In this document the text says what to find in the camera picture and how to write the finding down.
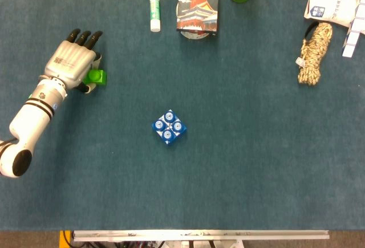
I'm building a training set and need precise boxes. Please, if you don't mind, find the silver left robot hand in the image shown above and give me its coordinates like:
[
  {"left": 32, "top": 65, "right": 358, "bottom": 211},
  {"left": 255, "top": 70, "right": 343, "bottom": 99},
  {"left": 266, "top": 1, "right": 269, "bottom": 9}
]
[{"left": 42, "top": 28, "right": 104, "bottom": 95}]

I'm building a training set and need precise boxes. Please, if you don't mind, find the green toy brick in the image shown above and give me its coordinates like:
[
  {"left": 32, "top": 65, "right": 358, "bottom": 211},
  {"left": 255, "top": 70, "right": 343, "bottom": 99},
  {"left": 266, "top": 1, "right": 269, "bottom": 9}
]
[{"left": 83, "top": 69, "right": 108, "bottom": 87}]

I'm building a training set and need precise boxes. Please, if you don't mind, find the blue toy brick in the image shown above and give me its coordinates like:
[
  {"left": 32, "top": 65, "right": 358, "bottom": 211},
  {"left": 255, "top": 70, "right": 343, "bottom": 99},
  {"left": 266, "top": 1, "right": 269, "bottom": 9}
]
[{"left": 151, "top": 108, "right": 188, "bottom": 146}]

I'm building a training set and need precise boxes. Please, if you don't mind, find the white green glue stick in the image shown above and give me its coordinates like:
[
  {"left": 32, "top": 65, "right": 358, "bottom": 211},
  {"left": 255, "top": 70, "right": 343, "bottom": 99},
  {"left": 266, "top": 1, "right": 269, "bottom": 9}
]
[{"left": 149, "top": 0, "right": 161, "bottom": 33}]

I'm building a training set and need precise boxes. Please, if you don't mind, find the round white tin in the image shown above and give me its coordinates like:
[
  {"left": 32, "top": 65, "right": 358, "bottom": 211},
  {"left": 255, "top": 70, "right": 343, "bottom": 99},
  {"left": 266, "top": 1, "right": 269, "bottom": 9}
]
[{"left": 182, "top": 30, "right": 209, "bottom": 41}]

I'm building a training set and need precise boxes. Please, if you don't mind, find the palace print carton box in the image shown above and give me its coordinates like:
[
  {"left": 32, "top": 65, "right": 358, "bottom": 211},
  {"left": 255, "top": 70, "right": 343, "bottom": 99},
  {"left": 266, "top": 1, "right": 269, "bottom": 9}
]
[{"left": 176, "top": 0, "right": 221, "bottom": 37}]

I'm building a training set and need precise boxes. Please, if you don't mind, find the teal table cloth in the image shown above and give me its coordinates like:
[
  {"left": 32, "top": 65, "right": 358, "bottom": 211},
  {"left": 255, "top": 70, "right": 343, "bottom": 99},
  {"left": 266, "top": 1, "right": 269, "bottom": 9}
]
[{"left": 0, "top": 0, "right": 365, "bottom": 231}]

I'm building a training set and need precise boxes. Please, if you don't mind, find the white bag with blue logo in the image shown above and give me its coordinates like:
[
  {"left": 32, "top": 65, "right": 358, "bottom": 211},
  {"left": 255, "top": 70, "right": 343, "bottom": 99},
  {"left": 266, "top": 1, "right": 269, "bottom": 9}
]
[{"left": 303, "top": 0, "right": 360, "bottom": 28}]

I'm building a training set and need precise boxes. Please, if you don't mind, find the blue white patterned paper box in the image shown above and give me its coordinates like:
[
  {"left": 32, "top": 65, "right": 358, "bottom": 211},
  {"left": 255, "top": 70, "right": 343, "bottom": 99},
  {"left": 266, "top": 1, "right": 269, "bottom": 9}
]
[{"left": 342, "top": 0, "right": 365, "bottom": 58}]

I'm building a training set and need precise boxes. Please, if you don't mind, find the yellow frame part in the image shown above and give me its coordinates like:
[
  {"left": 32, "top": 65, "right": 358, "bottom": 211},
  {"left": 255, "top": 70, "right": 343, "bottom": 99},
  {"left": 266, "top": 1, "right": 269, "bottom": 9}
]
[{"left": 59, "top": 230, "right": 72, "bottom": 248}]

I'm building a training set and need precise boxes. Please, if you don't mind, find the aluminium frame rail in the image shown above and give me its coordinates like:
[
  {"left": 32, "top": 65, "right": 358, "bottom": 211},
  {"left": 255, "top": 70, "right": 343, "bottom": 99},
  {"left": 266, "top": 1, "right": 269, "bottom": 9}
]
[{"left": 71, "top": 230, "right": 330, "bottom": 242}]

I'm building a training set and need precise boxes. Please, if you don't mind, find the beige braided rope bundle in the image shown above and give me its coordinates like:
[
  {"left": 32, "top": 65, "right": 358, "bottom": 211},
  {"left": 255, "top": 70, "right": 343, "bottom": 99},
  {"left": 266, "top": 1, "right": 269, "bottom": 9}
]
[{"left": 297, "top": 22, "right": 334, "bottom": 86}]

